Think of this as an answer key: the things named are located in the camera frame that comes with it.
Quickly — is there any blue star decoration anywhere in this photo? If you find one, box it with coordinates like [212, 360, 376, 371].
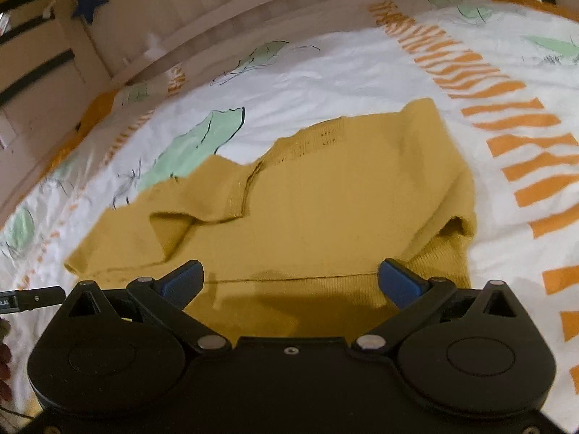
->
[74, 0, 110, 24]

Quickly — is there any wooden bed frame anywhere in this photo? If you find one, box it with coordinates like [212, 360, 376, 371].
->
[0, 0, 114, 227]

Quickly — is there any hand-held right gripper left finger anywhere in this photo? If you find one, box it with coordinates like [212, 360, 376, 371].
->
[67, 259, 230, 356]

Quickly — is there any beige striped bed bumper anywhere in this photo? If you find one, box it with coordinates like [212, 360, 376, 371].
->
[58, 0, 503, 83]

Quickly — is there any mustard yellow knit sweater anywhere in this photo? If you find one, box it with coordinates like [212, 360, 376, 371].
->
[64, 98, 478, 340]

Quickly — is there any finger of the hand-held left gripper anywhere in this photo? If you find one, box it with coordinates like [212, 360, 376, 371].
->
[0, 285, 64, 314]

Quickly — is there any white leaf print bed blanket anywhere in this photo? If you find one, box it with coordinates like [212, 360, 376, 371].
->
[0, 0, 579, 417]

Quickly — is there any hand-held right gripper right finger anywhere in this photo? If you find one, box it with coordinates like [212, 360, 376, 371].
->
[351, 258, 526, 354]

